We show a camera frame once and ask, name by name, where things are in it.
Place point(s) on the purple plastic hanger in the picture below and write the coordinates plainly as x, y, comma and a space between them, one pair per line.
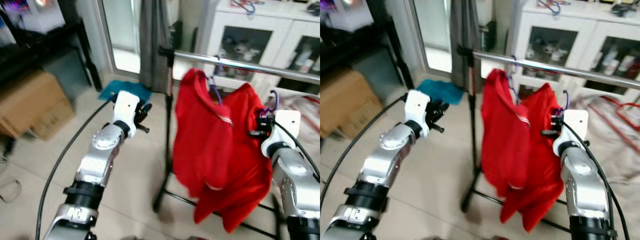
568, 100
216, 92
277, 102
511, 90

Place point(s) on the red knit garment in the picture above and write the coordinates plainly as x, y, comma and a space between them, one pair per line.
197, 130
247, 165
542, 165
500, 130

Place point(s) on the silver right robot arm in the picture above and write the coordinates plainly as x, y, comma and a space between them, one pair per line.
295, 180
580, 185

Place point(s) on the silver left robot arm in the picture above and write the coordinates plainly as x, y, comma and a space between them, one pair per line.
387, 165
97, 165

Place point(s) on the teal cloth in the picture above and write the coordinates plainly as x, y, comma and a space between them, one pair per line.
125, 90
442, 91

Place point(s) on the black clothes rack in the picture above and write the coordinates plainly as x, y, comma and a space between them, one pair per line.
550, 66
250, 66

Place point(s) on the grey curtain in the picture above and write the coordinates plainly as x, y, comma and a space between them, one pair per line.
462, 30
152, 45

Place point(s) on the grey storage bin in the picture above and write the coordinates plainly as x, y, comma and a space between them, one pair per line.
377, 72
67, 75

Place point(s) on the white framed glass door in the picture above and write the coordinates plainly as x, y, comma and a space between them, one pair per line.
125, 35
435, 35

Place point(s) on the brown cardboard box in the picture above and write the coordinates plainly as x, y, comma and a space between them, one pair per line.
345, 100
35, 105

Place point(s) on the white glass door cabinet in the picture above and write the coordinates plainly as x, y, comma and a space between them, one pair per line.
520, 30
215, 30

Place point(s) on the black shelf unit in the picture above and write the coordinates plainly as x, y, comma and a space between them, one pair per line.
50, 42
360, 40

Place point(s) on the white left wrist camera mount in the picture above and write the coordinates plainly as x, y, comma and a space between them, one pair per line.
416, 105
125, 107

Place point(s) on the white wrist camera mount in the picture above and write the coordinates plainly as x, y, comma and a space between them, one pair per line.
416, 105
125, 107
287, 122
575, 122

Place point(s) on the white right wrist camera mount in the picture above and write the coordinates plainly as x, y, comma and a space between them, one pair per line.
575, 122
287, 122

